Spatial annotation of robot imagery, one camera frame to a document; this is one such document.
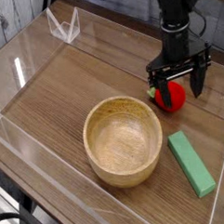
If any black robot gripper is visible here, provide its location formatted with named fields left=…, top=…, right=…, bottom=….
left=146, top=28, right=211, bottom=108

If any red plush strawberry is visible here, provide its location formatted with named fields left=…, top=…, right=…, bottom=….
left=147, top=81, right=186, bottom=112

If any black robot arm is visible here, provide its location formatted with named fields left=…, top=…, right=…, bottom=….
left=146, top=0, right=211, bottom=109

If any light wooden bowl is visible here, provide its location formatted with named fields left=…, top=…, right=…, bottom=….
left=83, top=96, right=163, bottom=188

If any green rectangular block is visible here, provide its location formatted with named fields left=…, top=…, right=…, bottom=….
left=167, top=131, right=217, bottom=198

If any clear acrylic tray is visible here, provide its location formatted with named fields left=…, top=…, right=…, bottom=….
left=0, top=11, right=224, bottom=224

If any clear acrylic corner bracket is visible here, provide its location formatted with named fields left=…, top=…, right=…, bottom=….
left=46, top=8, right=80, bottom=44

